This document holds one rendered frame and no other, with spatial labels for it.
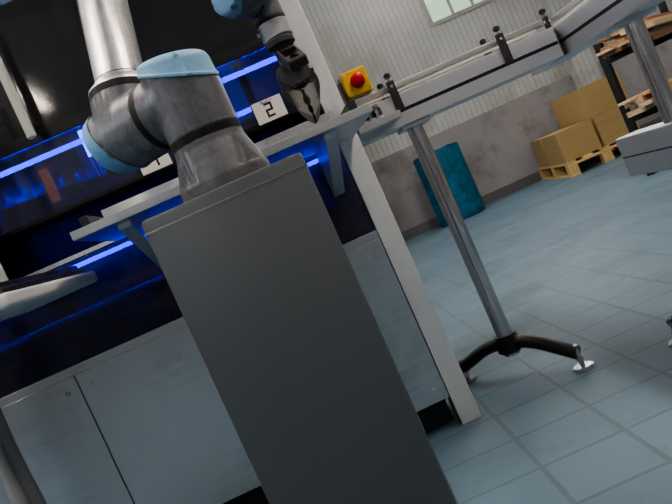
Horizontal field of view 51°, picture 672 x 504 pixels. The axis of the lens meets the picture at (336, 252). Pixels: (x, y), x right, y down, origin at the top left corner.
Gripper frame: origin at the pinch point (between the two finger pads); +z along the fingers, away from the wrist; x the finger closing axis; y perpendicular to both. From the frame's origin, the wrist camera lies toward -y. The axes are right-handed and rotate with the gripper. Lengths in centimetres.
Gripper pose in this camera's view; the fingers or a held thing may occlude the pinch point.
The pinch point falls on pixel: (314, 117)
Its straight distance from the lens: 167.1
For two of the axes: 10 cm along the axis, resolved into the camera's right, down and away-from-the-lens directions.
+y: -0.8, -0.1, 10.0
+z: 4.1, 9.1, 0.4
